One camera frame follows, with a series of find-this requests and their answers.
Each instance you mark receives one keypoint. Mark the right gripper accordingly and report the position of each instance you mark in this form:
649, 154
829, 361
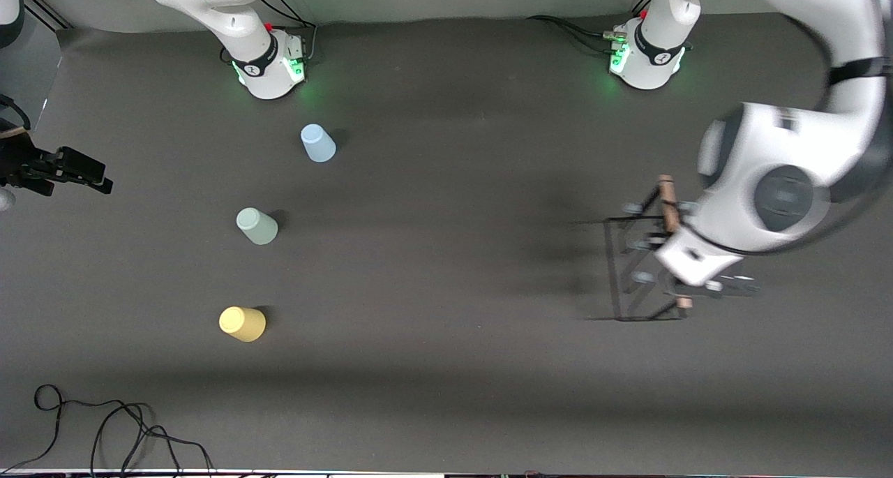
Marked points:
19, 162

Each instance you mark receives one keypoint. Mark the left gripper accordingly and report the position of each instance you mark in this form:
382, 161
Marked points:
668, 280

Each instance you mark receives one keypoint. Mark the pale green cup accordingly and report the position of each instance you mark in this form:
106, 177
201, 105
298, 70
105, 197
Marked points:
257, 227

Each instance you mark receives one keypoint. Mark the yellow cup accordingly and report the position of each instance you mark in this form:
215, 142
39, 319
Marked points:
242, 324

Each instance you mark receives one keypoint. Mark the light blue cup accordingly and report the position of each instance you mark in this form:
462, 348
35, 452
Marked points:
318, 144

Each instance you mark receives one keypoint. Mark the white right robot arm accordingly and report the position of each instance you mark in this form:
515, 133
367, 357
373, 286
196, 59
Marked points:
230, 17

